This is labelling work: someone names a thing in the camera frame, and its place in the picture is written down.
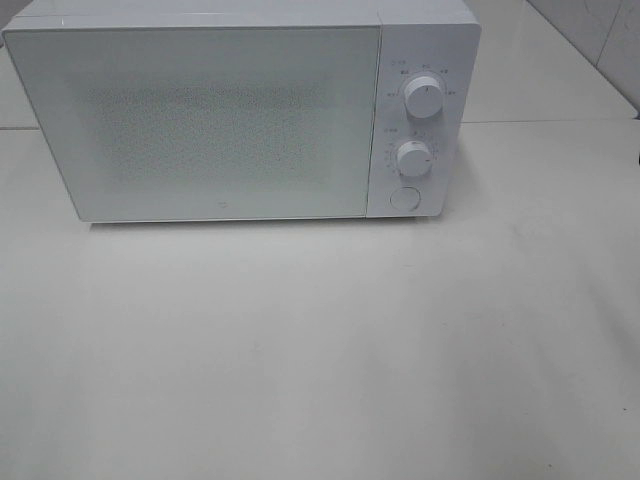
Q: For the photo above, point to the white microwave door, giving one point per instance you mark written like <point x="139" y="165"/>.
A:
<point x="204" y="124"/>

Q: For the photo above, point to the white round knob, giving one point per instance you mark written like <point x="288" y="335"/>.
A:
<point x="423" y="95"/>
<point x="413" y="159"/>

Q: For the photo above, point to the white round door button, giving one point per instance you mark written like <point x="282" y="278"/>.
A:
<point x="405" y="199"/>

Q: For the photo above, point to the white microwave oven body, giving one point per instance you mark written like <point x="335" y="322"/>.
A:
<point x="414" y="36"/>

